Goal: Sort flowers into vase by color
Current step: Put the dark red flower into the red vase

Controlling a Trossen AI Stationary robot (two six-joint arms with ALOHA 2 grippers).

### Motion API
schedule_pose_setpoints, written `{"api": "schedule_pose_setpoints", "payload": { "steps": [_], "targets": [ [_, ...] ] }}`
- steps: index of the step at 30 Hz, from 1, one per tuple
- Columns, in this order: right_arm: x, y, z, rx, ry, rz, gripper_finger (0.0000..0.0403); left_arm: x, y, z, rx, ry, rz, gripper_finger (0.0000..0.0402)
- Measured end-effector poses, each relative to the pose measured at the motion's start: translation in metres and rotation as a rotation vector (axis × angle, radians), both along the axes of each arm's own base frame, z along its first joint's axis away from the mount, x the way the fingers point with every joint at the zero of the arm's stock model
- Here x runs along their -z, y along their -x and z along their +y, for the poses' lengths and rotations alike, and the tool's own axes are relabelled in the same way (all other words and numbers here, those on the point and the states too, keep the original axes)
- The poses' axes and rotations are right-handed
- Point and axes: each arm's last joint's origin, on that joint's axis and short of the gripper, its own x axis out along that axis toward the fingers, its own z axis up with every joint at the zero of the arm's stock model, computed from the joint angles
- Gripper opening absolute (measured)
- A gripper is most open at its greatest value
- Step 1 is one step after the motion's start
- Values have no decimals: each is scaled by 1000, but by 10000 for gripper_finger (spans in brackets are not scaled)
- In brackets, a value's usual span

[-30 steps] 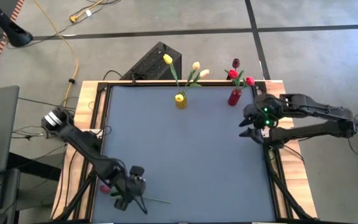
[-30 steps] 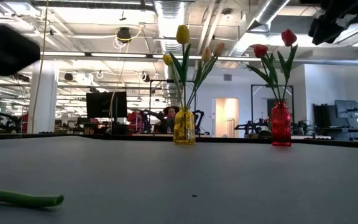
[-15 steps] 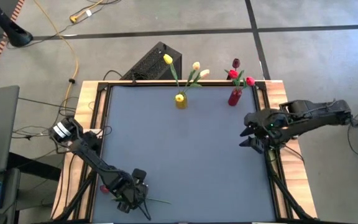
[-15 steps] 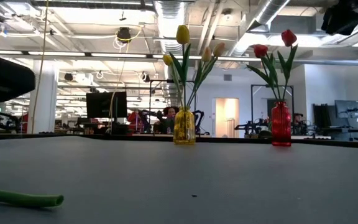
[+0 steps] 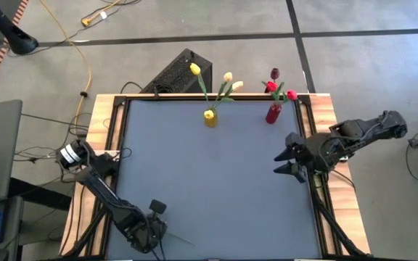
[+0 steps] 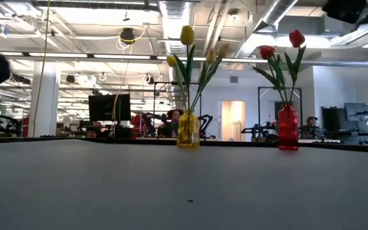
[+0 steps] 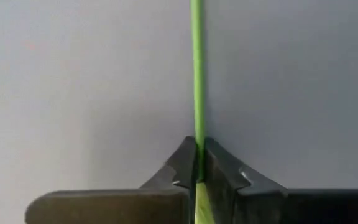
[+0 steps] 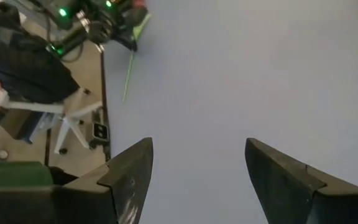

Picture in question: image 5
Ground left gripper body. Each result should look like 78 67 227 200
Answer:
123 210 168 254

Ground yellow floor cable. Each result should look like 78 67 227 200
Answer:
38 0 93 126

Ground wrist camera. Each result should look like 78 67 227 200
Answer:
148 199 168 215
292 166 308 184

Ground red glass vase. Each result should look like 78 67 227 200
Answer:
265 102 283 125

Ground black perforated computer case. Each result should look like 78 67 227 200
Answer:
142 48 213 94

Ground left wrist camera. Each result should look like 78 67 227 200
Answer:
148 199 168 215

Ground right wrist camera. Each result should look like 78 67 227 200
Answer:
292 166 308 184

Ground yellow plug cable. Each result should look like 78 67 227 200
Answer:
81 0 123 28

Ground black metal table frame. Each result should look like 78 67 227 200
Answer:
85 94 369 261

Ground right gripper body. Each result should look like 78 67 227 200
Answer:
285 132 335 173

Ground yellow glass vase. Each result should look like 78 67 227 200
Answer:
204 108 220 128

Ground cream artificial tulip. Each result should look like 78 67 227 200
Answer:
214 80 245 109
212 71 234 109

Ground black stand pole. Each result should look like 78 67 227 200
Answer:
0 0 38 56

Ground grey table mat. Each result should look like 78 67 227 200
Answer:
107 99 322 259

